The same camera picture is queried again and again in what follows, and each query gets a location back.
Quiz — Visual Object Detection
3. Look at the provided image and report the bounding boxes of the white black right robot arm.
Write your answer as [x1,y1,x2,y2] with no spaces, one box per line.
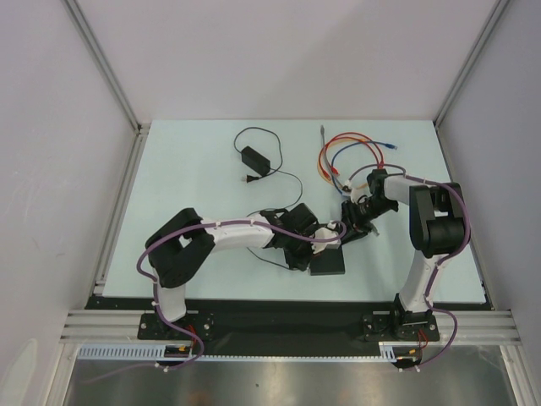
[341,169,471,340]

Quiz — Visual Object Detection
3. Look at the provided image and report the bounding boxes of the aluminium frame post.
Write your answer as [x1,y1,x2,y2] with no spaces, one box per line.
[61,0,150,134]
[433,0,514,131]

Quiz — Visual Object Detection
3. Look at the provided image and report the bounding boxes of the black network switch box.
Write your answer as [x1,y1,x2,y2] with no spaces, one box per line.
[309,249,346,276]

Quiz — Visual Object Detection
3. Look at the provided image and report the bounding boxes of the aluminium front frame rail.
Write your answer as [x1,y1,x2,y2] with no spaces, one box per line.
[60,310,522,346]

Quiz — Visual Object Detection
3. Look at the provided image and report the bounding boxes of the red ethernet cable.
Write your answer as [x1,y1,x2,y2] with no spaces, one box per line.
[317,132,386,184]
[322,139,386,175]

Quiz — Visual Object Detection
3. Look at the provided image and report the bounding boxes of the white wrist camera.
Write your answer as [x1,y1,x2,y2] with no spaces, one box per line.
[311,228,341,255]
[342,180,369,203]

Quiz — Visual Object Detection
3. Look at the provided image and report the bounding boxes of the white slotted cable duct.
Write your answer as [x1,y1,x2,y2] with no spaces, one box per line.
[78,343,406,363]

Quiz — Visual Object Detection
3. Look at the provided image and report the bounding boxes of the left aluminium frame post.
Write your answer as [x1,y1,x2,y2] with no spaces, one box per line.
[61,0,150,134]

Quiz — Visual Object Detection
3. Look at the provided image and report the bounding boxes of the yellow ethernet cable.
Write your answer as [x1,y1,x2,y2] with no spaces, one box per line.
[315,145,373,191]

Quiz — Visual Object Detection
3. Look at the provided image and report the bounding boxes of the right aluminium frame post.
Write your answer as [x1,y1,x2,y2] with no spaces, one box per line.
[433,0,514,131]

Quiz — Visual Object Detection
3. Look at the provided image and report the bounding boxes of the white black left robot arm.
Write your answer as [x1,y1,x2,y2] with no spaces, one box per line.
[136,204,347,338]

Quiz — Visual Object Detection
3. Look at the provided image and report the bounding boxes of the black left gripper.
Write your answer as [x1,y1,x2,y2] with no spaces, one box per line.
[282,230,322,272]

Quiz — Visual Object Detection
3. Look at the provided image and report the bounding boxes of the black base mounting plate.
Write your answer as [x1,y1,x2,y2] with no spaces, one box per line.
[85,296,491,357]

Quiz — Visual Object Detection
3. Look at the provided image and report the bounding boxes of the red ethernet cable inner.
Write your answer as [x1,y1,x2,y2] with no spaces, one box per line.
[322,139,386,175]

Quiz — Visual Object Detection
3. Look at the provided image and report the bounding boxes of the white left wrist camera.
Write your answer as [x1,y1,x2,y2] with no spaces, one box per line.
[311,228,341,255]

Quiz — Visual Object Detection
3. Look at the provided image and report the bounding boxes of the grey ethernet cable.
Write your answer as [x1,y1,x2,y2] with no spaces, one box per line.
[319,123,380,237]

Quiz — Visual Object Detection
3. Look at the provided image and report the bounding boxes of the red ethernet cable outer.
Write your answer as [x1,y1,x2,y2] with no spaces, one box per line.
[317,132,386,184]

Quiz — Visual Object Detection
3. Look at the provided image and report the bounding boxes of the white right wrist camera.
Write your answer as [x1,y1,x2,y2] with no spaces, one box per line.
[342,180,369,203]

